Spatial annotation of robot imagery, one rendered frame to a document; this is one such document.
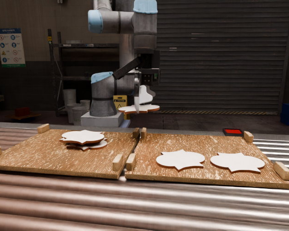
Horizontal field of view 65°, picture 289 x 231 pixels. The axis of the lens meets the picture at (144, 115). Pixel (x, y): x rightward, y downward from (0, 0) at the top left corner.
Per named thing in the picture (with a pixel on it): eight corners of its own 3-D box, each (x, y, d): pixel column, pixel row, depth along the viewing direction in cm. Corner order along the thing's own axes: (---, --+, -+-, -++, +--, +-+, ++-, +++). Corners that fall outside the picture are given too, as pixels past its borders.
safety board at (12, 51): (1, 67, 554) (-4, 28, 533) (25, 67, 550) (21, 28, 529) (1, 67, 552) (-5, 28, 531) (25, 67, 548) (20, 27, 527)
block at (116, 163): (117, 162, 65) (117, 152, 65) (124, 162, 65) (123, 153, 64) (111, 171, 59) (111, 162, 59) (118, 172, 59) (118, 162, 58)
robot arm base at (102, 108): (93, 110, 134) (93, 94, 132) (119, 111, 133) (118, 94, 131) (86, 116, 120) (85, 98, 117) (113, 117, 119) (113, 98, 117)
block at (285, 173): (272, 169, 60) (274, 160, 60) (280, 170, 60) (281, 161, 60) (283, 180, 55) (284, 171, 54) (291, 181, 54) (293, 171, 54)
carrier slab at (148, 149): (142, 136, 93) (142, 132, 92) (247, 140, 88) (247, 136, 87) (124, 178, 59) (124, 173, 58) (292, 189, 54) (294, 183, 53)
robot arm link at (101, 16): (88, -18, 110) (87, 6, 72) (111, -16, 112) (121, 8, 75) (89, 8, 117) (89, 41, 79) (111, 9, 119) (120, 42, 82)
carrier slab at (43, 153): (47, 132, 98) (47, 128, 98) (140, 136, 92) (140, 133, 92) (-22, 168, 64) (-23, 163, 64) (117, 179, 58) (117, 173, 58)
